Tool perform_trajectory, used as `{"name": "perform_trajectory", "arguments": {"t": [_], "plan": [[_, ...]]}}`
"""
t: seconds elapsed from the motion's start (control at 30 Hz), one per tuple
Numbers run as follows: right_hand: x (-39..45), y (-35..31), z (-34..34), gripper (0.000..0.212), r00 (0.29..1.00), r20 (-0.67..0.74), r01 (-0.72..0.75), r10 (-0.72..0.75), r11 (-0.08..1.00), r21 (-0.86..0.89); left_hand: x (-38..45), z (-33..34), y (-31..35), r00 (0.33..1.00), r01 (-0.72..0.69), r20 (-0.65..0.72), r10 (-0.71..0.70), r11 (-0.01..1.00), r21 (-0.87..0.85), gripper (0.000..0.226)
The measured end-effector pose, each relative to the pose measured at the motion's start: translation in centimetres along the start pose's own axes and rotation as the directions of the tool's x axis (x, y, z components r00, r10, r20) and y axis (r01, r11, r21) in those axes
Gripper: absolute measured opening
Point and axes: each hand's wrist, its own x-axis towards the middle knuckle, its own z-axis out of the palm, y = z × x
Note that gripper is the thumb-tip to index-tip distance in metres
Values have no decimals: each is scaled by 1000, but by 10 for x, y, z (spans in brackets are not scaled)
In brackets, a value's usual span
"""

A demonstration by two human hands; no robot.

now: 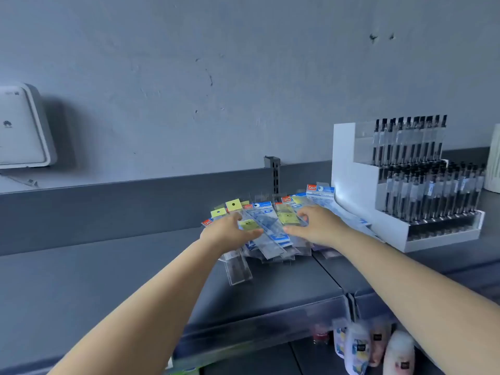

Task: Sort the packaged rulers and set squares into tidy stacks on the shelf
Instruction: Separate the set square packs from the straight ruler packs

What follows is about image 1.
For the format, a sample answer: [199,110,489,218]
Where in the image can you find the person's left hand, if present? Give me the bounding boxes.
[199,212,265,256]

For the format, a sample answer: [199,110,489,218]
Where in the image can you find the person's right hand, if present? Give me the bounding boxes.
[282,205,353,251]

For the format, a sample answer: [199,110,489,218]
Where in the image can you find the pile of mixed packaged rulers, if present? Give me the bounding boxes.
[201,184,385,286]

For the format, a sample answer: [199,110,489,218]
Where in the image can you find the person's left forearm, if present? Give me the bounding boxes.
[46,230,221,375]

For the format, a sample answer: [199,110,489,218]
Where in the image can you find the person's right forearm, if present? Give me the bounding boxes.
[335,226,500,375]

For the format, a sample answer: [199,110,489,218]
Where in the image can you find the white tiered pen display stand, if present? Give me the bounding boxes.
[331,121,486,254]

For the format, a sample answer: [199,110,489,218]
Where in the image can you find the grey shelf back panel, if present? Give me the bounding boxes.
[0,146,491,257]

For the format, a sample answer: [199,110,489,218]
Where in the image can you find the small printed white bottle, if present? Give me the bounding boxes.
[333,328,347,359]

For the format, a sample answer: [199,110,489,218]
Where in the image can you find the rows of black gel pens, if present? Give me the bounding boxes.
[371,115,487,225]

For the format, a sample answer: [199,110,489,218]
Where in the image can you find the white slotted plastic basket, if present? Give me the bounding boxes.
[483,123,500,193]

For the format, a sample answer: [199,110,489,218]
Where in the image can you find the grey slotted shelf post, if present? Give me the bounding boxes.
[264,155,282,196]

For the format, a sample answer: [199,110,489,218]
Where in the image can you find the thin router cable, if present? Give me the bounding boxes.
[0,173,40,188]

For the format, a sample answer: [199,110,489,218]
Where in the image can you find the white wall router box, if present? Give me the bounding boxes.
[0,82,58,170]

